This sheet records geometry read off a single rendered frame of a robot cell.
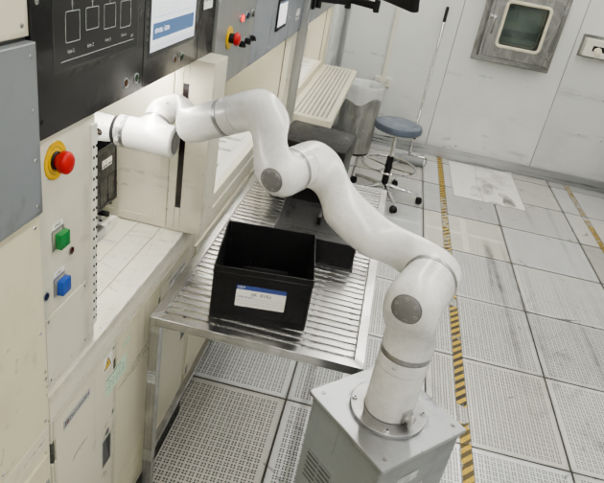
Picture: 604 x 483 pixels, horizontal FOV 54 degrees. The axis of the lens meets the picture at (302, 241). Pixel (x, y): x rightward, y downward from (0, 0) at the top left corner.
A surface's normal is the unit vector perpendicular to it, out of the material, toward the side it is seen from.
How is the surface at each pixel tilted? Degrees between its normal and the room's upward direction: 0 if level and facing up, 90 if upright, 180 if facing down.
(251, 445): 0
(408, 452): 0
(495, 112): 90
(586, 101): 90
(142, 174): 90
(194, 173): 90
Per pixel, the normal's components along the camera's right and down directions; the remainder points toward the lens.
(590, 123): -0.18, 0.44
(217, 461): 0.16, -0.87
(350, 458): -0.81, 0.15
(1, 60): 0.97, 0.22
